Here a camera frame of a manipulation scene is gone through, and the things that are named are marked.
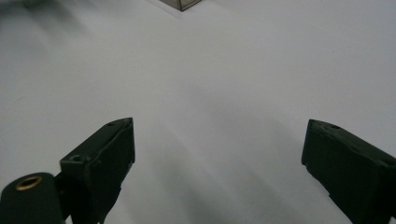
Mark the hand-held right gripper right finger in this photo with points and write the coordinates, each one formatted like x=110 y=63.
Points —
x=351 y=168

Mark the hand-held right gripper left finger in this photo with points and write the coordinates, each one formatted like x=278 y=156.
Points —
x=99 y=168

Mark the grey box corner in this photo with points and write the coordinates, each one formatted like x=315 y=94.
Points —
x=181 y=3

